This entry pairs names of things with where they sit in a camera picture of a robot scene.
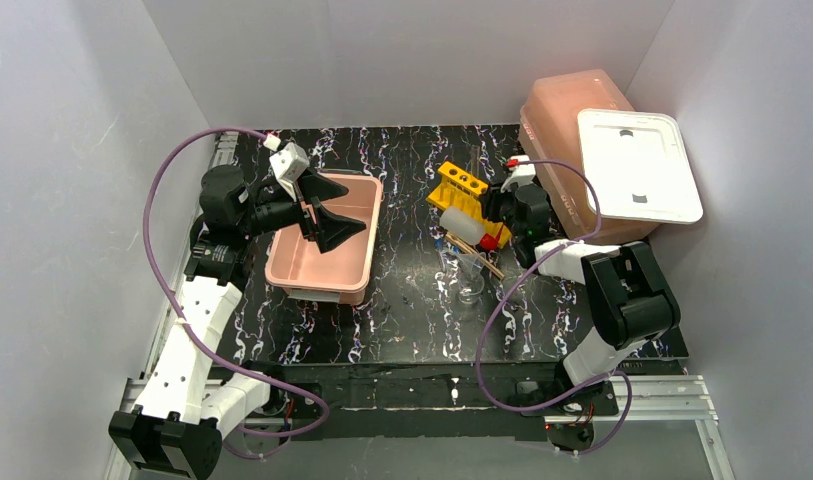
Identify white plastic bottle red cap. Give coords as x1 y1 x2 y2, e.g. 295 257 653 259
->
439 206 502 251

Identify pink plastic bin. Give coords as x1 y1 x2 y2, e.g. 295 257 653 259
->
265 173 383 305

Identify clear glass test tube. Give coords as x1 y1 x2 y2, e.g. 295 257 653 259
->
469 145 480 177

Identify clear plastic funnel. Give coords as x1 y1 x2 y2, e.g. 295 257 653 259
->
446 252 485 279

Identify blue capped small vials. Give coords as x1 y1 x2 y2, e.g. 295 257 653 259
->
437 233 462 254

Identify clear glass beaker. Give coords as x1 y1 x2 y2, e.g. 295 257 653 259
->
456 275 485 305

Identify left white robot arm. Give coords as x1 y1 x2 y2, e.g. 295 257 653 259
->
108 165 366 479

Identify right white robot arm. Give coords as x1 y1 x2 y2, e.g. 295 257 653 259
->
480 184 681 401

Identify yellow test tube rack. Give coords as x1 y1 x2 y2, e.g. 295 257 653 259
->
426 161 511 248

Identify wooden test tube clamp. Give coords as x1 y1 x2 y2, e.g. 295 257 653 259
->
445 232 505 280

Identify large pink storage box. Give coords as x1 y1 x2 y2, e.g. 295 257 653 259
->
519 69 633 238

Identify white box lid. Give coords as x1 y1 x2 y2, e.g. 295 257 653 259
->
577 108 704 225

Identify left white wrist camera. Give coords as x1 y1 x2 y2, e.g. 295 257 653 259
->
269 142 309 201

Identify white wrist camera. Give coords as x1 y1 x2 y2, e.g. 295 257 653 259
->
501 155 536 192
269 142 309 201

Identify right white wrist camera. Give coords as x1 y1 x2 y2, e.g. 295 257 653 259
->
501 155 536 192

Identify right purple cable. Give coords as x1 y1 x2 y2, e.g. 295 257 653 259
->
474 158 634 458

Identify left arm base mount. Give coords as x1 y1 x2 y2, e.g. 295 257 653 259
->
222 392 315 462

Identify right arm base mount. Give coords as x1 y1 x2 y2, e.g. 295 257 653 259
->
508 381 621 454

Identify aluminium frame rail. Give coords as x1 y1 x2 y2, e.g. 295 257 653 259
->
104 374 735 480

